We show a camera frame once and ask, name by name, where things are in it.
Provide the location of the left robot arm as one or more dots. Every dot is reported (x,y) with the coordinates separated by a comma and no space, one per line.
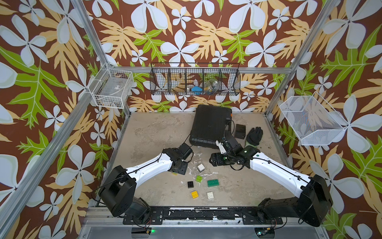
(118,191)

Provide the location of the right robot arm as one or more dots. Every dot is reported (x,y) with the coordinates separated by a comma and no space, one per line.
(311,199)

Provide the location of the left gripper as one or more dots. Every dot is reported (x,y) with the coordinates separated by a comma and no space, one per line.
(183,170)

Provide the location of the white wire basket left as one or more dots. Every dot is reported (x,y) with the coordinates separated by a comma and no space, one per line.
(111,88)

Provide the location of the white lego brick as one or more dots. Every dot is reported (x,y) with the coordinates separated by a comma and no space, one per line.
(201,167)
(210,195)

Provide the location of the dark green lego brick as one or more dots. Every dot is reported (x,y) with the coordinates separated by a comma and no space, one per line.
(213,183)

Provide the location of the small black box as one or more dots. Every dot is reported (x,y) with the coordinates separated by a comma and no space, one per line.
(240,131)

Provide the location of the white mesh basket right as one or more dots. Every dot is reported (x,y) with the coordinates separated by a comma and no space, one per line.
(314,121)

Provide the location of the light green lego brick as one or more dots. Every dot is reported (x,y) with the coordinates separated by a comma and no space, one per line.
(199,179)

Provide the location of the black work glove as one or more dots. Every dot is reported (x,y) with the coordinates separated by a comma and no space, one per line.
(254,137)

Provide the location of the black plastic tool case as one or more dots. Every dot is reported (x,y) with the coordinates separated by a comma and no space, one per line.
(209,125)

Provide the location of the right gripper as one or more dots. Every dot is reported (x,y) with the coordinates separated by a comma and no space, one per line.
(218,161)

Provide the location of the black wire basket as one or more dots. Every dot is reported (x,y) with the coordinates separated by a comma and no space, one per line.
(179,78)

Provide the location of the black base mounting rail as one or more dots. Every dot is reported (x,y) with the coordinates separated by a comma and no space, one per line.
(246,215)

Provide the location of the blue object in basket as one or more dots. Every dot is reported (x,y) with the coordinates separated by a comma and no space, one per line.
(197,90)

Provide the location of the black lego brick left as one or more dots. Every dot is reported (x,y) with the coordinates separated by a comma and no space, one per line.
(190,184)

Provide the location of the yellow lego brick lower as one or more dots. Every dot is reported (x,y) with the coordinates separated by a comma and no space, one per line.
(194,194)

